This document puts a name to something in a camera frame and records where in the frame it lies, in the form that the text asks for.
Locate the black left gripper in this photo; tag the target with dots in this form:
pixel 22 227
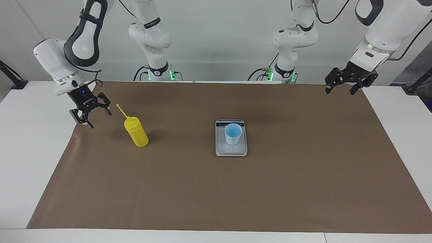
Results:
pixel 359 74

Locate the silver digital kitchen scale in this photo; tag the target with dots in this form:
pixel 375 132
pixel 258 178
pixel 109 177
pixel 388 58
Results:
pixel 231 151

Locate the brown paper table mat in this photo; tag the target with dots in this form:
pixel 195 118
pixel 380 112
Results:
pixel 219 195

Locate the black clamp stand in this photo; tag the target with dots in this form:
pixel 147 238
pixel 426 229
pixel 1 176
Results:
pixel 418 82
pixel 13 79

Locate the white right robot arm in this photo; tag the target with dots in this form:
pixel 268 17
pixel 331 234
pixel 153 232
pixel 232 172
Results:
pixel 54 60

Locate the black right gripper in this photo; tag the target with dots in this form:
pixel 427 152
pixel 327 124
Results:
pixel 82 98

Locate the yellow squeeze bottle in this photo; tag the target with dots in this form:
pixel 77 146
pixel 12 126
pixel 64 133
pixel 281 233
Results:
pixel 136 135

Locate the light blue plastic cup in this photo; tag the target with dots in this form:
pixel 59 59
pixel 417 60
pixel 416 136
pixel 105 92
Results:
pixel 233 136

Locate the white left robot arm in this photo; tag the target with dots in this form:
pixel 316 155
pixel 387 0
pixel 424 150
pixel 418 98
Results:
pixel 384 30

